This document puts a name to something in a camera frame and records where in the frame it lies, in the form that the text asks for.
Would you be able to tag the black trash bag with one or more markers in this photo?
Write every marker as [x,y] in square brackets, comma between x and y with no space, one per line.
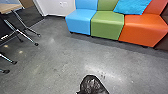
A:
[91,86]

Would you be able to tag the brown wooden door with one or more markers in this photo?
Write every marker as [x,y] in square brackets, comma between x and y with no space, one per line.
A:
[27,3]

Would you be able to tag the blue sofa seat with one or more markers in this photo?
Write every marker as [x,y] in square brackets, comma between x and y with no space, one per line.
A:
[80,20]

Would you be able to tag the green sofa seat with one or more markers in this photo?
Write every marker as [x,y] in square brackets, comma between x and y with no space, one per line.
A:
[106,25]

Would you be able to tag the orange sofa seat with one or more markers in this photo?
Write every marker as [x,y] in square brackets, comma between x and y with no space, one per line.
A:
[143,30]

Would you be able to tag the cyan cushion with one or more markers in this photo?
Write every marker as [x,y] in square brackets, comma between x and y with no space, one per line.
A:
[131,6]

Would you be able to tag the long wooden table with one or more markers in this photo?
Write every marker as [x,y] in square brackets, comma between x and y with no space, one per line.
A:
[11,8]

